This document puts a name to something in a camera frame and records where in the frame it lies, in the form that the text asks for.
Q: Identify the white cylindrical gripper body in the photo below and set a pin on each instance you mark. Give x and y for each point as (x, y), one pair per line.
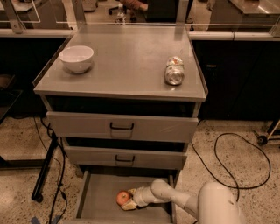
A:
(141, 196)

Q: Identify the red apple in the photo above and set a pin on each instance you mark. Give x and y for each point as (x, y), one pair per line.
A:
(122, 197)

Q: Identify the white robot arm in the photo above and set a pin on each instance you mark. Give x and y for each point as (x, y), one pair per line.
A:
(214, 204)

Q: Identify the bottom grey open drawer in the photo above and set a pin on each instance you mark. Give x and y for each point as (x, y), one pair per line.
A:
(96, 202)

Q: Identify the middle grey drawer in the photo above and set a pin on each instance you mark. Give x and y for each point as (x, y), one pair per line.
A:
(125, 153)

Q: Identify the grey metal drawer cabinet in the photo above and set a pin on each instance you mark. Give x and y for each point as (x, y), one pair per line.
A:
(127, 76)

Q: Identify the top grey drawer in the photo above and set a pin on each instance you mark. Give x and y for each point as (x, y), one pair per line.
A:
(125, 127)

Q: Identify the black table leg with caster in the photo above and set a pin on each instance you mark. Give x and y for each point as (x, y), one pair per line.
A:
(37, 191)

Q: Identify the silver soda can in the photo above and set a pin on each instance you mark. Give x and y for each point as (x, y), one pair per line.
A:
(174, 71)

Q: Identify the black caster wheel right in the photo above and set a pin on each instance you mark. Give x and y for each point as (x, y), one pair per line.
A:
(262, 140)

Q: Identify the white ceramic bowl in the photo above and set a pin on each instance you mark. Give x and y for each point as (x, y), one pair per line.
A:
(77, 59)

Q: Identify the clear plastic water bottle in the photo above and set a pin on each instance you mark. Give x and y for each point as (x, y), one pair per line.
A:
(120, 18)

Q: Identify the person in background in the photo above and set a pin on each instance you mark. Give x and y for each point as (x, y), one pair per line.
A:
(135, 4)

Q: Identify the white horizontal rail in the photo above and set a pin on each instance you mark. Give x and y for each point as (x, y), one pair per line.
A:
(194, 35)

